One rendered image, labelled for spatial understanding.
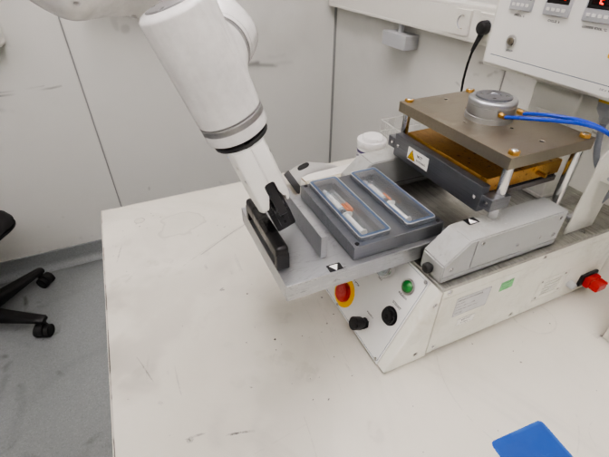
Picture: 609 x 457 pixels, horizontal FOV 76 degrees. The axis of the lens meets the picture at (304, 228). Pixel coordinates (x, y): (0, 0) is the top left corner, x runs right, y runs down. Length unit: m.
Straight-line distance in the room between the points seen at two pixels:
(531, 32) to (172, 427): 0.91
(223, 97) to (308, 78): 1.73
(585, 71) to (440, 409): 0.60
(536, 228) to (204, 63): 0.56
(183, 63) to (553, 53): 0.63
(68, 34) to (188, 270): 1.25
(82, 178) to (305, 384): 1.66
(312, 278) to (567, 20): 0.60
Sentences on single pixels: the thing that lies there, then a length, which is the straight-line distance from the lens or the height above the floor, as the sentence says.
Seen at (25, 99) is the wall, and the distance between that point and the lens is 2.02.
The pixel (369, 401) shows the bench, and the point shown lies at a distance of 0.71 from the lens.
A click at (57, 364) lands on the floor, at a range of 1.91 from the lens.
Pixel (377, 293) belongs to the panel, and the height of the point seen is 0.84.
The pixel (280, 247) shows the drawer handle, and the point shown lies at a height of 1.01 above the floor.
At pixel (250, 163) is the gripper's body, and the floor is 1.13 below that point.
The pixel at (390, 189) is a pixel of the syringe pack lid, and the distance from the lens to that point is 0.71.
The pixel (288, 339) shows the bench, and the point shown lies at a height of 0.75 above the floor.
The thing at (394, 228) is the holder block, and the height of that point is 1.00.
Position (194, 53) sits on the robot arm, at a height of 1.26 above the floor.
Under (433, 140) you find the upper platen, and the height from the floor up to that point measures 1.06.
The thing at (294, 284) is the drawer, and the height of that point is 0.97.
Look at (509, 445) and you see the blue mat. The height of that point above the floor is 0.75.
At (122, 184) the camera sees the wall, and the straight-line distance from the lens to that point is 2.15.
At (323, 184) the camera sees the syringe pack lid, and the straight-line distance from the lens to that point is 0.71.
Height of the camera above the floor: 1.36
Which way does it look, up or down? 36 degrees down
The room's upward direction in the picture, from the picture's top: straight up
